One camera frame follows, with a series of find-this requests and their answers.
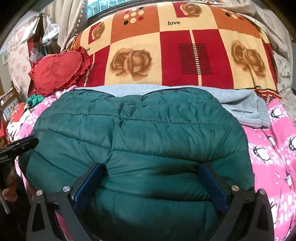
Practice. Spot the beige curtain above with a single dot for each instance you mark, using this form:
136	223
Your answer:
70	15
262	16

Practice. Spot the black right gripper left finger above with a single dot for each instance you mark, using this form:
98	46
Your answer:
43	223

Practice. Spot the red orange rose blanket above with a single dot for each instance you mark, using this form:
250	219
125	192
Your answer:
176	44

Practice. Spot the pink penguin quilt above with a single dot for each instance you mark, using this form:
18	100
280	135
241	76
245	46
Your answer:
272	155

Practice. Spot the dark green quilted jacket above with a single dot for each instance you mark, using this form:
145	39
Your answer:
151	146

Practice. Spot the grey sweatshirt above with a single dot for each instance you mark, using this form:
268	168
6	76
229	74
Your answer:
245	105

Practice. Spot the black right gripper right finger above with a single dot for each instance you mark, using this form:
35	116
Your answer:
247	214

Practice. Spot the green cloth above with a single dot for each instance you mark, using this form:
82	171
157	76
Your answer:
33	101

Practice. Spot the red heart-shaped pillow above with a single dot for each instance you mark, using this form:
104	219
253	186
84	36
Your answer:
56	72

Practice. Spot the floral white bedsheet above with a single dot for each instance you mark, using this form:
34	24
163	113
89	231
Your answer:
284	85

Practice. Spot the person's left hand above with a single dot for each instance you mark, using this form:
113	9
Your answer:
9	193

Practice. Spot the beige left curtain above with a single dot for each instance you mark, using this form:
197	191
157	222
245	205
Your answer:
70	15

